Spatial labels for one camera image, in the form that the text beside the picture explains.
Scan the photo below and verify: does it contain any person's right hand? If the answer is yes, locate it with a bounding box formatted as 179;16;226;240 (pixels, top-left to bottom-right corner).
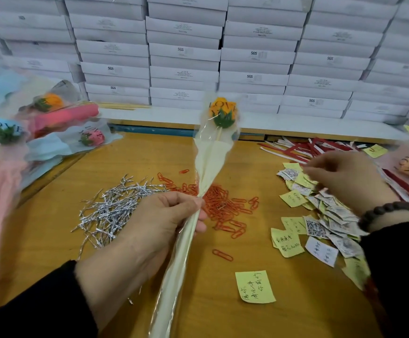
302;150;402;217

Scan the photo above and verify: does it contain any person's left hand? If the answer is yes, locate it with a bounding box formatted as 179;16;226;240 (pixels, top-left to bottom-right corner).
76;191;209;330

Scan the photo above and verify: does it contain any pile of red ribbons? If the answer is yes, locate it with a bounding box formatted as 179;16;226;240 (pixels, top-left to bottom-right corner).
259;137;409;212

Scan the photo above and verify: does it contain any pile of yellow white tags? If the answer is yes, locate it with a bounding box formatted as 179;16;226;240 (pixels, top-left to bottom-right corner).
235;124;409;305

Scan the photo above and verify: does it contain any orange rose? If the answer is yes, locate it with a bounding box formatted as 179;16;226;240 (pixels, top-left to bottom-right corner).
148;95;242;338

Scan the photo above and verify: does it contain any pile of flowers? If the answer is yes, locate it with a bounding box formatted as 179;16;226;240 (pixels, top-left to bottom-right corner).
0;67;124;314

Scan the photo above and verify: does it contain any person's right forearm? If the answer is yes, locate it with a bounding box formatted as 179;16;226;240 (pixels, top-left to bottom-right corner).
361;220;409;338

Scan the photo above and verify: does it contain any person's left forearm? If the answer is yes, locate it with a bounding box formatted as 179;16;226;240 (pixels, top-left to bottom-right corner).
0;260;100;338

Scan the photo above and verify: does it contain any pile of silver twist ties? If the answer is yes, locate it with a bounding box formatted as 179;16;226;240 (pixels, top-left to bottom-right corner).
72;174;169;259

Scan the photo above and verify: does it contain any long white board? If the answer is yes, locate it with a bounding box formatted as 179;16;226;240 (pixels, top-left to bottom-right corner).
99;107;409;144

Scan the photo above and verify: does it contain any pile of orange paper clips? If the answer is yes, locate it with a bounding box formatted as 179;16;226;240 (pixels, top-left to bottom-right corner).
155;169;262;263

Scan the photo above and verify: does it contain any wooden sticks bundle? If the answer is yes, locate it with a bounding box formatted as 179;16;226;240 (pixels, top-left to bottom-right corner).
95;102;151;110

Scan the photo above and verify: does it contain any black bead bracelet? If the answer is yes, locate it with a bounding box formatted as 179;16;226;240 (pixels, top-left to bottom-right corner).
358;200;409;233

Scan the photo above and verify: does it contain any wall of stacked white boxes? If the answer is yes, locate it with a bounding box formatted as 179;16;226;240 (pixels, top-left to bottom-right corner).
0;0;409;125

